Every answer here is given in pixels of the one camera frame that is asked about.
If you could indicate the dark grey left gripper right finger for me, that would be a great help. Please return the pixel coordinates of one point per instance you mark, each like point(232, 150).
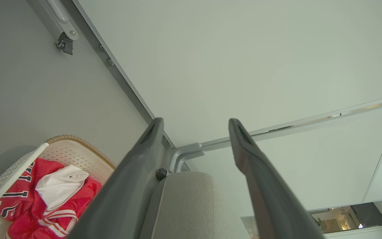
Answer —
point(270, 199)

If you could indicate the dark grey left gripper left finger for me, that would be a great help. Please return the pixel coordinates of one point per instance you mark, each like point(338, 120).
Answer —
point(124, 192)

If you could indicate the red and white jersey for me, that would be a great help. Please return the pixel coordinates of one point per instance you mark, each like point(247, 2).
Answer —
point(25, 220)

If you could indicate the grey fabric sofa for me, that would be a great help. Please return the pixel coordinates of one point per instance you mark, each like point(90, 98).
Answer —
point(184, 205)

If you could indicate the cream perforated laundry basket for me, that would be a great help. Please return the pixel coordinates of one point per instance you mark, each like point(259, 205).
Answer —
point(78, 152)

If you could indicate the dark stand leg caster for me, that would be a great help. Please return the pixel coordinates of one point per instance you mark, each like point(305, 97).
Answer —
point(66, 43)

